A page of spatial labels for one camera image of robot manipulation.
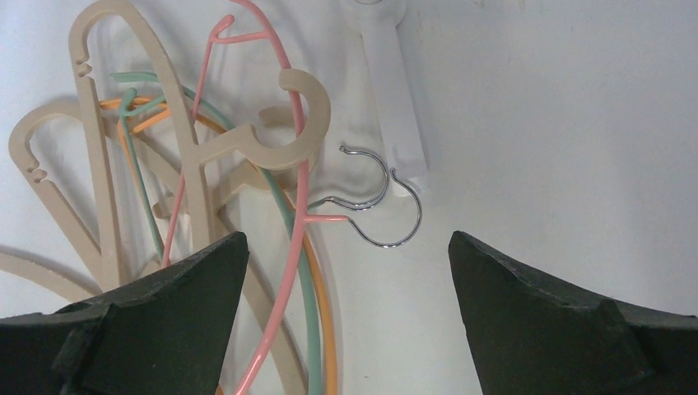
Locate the beige plastic hanger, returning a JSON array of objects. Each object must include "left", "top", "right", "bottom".
[
  {"left": 8, "top": 100, "right": 308, "bottom": 394},
  {"left": 1, "top": 252, "right": 100, "bottom": 302},
  {"left": 68, "top": 1, "right": 331, "bottom": 290}
]

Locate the white metal clothes rack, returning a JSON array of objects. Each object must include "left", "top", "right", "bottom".
[{"left": 340, "top": 0, "right": 428, "bottom": 193}]

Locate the green wire hanger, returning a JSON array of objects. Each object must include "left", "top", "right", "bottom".
[{"left": 109, "top": 72, "right": 391, "bottom": 395}]

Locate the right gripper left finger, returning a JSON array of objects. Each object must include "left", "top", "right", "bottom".
[{"left": 1, "top": 232, "right": 249, "bottom": 394}]

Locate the pink wire hanger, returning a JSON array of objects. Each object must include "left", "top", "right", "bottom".
[{"left": 170, "top": 1, "right": 423, "bottom": 394}]

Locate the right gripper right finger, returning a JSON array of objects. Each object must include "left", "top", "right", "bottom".
[{"left": 448, "top": 231, "right": 697, "bottom": 394}]

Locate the orange wire hanger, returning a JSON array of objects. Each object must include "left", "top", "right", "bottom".
[{"left": 100, "top": 95, "right": 338, "bottom": 394}]

